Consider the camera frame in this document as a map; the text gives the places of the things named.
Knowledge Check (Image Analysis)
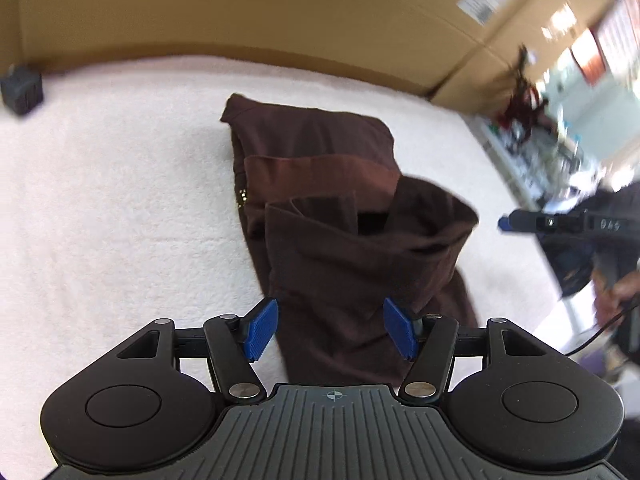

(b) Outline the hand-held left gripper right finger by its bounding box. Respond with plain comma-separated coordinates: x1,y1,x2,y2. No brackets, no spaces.
382,297,543,404

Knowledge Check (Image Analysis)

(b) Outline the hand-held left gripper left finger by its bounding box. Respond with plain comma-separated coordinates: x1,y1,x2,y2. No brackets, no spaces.
116,297,279,404

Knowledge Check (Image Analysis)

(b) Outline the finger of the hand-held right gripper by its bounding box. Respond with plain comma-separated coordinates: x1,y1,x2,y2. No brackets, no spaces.
497,209,587,235

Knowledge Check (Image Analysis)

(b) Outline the dark brown hoodie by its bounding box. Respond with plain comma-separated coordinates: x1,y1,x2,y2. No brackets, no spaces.
220,92,481,388

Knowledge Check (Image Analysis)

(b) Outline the person's right hand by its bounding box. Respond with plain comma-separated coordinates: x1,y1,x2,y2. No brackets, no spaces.
593,269,640,332

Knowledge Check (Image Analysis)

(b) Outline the person's black jacket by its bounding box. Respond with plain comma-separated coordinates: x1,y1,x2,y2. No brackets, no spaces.
537,192,640,386

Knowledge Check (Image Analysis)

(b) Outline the black red feather duster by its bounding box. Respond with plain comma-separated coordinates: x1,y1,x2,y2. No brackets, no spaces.
495,45,551,136

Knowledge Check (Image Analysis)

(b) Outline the white terry towel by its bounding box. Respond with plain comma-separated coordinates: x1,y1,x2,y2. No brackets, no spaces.
0,55,601,411

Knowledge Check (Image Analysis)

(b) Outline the black power adapter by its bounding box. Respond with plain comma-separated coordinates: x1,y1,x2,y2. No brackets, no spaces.
0,64,45,116

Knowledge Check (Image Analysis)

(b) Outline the black cable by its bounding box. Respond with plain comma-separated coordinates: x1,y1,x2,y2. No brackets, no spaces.
565,299,640,356

